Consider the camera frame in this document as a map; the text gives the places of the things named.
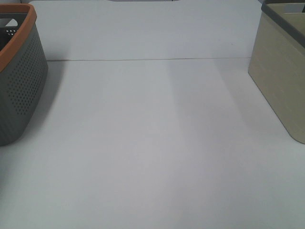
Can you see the beige basket grey rim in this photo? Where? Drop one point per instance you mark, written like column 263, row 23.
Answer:
column 277, row 64

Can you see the grey perforated basket orange rim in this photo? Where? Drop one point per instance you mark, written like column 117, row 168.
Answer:
column 23, row 70

